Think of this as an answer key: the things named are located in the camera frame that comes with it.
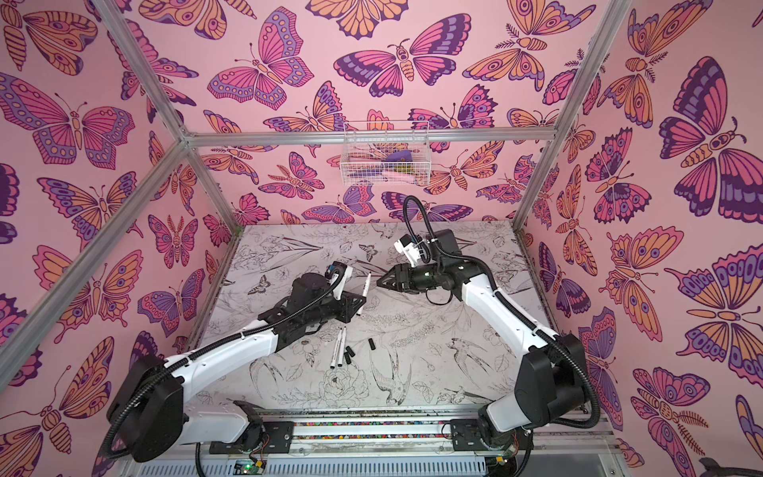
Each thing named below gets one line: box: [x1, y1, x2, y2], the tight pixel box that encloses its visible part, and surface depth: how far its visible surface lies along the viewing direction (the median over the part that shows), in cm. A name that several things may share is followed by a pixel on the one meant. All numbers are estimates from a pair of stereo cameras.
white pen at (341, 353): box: [337, 325, 347, 367], surface depth 89 cm
